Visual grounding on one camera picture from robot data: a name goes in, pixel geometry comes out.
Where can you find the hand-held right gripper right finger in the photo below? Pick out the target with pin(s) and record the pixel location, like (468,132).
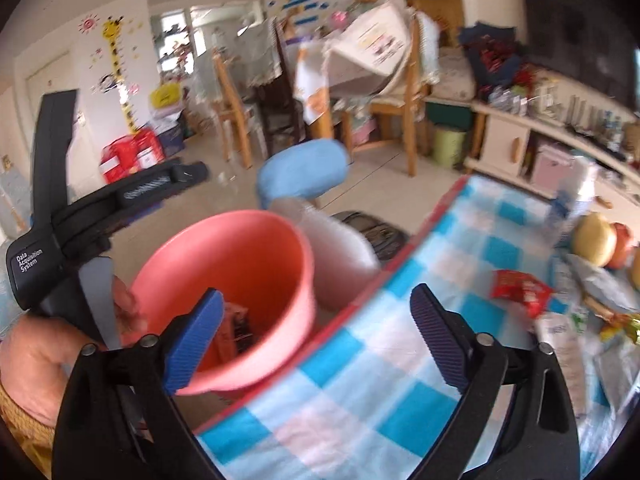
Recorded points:
(440,340)

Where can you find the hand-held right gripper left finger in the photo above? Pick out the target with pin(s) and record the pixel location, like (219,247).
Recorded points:
(196,340)

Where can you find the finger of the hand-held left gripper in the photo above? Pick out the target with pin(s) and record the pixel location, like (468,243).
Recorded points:
(145,187)
(55,160)

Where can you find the orange snack wrapper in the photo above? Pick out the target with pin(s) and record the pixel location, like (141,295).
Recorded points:
(235,325)

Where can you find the pink plastic bucket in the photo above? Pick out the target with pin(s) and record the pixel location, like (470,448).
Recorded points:
(240,260)

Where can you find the red snack wrapper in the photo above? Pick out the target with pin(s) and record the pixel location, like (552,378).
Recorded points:
(520,290)

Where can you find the silver plastic wrapper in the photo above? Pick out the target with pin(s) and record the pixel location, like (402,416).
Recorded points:
(595,280)

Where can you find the gold candy wrapper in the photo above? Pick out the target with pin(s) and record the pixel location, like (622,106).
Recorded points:
(625,325)

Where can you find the person's left forearm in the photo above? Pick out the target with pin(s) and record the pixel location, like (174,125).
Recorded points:
(20,435)

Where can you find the person's left hand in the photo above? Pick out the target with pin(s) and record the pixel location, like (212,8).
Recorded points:
(35,360)

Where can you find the stack of red boxes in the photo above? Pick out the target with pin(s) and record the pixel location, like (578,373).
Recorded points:
(130,155)

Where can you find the yellow bag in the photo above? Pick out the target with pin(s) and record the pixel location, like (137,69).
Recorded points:
(166,96)

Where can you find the blue checked tablecloth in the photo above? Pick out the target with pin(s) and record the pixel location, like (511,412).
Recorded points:
(350,370)

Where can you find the yellow giraffe height chart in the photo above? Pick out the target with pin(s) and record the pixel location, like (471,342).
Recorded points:
(117,60)

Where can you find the light wooden chair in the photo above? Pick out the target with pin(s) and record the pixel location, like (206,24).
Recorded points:
(235,110)
(410,90)

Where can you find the white snack packet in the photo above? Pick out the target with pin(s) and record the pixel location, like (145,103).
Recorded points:
(562,355)

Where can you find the blue round stool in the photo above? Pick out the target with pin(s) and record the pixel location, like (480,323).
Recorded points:
(300,170)

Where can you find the dark wooden chair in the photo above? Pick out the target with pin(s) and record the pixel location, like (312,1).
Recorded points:
(280,100)

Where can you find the yellow pear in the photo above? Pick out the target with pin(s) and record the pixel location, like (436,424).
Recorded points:
(592,240)

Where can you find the white milk bottle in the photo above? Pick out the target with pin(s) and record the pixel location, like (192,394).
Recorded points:
(570,200)

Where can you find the green waste bin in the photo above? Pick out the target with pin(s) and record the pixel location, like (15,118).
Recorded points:
(450,147)

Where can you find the white orange-print table cover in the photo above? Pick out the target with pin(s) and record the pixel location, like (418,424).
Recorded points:
(312,80)

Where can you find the pink storage box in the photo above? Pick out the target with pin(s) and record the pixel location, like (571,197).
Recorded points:
(550,165)

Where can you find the red apple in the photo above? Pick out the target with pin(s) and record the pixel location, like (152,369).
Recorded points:
(625,247)

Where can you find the white television cabinet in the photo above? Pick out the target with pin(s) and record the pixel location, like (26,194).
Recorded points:
(505,135)

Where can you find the white cartoon-print cloth cover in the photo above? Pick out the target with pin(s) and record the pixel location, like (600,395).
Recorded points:
(370,35)

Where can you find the dark blue flower bouquet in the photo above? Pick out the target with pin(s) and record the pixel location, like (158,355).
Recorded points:
(490,55)

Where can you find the black television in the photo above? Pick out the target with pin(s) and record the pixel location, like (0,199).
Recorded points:
(575,30)

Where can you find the red sun wall sticker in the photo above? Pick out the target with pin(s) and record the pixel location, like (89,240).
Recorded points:
(88,25)

